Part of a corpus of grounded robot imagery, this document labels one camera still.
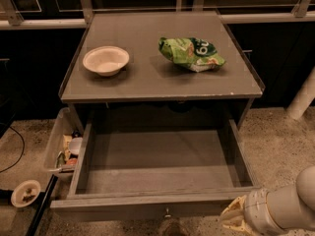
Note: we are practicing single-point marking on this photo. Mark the white cup in bin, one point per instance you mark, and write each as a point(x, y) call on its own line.
point(75, 145)

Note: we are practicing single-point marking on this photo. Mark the grey top drawer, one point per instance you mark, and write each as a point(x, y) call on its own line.
point(143, 173)

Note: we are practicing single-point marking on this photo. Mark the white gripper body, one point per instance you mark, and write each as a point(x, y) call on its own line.
point(257, 206)

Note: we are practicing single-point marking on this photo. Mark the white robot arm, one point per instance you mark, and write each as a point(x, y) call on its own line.
point(283, 154)

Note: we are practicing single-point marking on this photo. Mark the white paper bowl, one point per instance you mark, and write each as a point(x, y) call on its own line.
point(106, 61)

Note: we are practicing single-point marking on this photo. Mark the green chip bag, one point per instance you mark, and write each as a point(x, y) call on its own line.
point(194, 54)

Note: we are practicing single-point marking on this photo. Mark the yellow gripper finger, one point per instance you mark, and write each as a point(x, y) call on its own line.
point(233, 217)

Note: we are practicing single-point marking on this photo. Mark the black bar on floor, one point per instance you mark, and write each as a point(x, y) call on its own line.
point(42, 206)

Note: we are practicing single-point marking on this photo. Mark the clear plastic storage bin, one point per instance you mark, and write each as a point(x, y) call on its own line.
point(58, 160)

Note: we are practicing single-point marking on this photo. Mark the small bowl on floor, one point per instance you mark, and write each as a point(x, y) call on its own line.
point(26, 193)

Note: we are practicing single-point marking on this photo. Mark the grey drawer cabinet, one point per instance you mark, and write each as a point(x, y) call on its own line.
point(150, 77)

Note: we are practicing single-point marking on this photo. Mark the metal railing frame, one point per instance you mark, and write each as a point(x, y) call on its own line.
point(49, 13)

